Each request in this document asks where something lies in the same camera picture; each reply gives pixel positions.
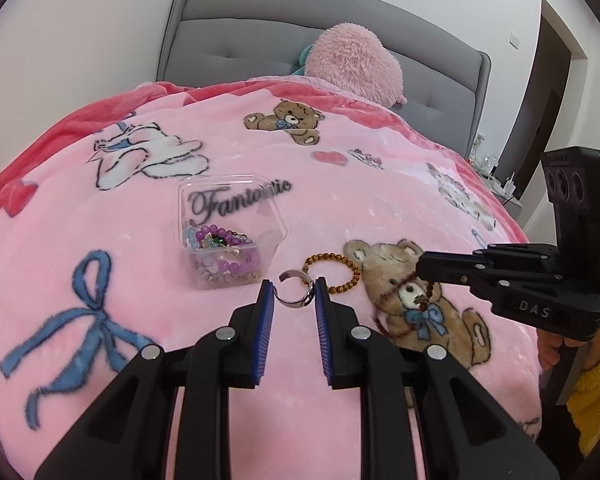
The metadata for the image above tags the grey upholstered headboard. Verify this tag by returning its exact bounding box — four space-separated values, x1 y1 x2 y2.
157 0 492 161

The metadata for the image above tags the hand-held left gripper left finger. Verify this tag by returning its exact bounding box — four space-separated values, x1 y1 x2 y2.
34 279 277 480

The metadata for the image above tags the yellow sleeved right forearm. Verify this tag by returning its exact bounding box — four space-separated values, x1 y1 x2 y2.
564 321 600 461

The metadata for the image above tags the silver ring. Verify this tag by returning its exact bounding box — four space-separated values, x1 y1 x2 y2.
278 269 316 309

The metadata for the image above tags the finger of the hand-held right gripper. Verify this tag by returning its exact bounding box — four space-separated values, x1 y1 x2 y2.
416 243 562 275
419 265 563 307

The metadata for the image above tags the grey white bead bracelet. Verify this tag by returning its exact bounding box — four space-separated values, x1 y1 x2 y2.
198 259 227 282

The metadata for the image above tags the clear plastic box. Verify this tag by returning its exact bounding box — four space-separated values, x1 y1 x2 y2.
176 174 288 292

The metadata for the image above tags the orange-brown bead bracelet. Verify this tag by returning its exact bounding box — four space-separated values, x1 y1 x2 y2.
302 253 362 295

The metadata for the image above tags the teal plush toy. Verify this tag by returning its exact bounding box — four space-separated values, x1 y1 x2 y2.
293 43 314 77

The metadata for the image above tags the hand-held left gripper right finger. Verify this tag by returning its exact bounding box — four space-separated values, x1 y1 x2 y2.
314 276 563 480

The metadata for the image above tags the pink printed blanket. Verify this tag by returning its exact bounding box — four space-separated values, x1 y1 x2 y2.
0 76 546 480

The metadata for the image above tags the dark door frame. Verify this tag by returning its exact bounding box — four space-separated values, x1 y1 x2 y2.
495 0 590 198

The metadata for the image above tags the purple bead bracelet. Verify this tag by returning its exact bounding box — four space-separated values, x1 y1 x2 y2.
194 225 264 277

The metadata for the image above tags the dark red bead bracelet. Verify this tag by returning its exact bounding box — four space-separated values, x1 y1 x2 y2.
374 269 437 342

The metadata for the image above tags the pink plush toy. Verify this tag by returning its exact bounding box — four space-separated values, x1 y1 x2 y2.
304 22 406 108

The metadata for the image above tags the person's right hand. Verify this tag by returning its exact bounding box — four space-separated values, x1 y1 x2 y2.
536 329 581 378

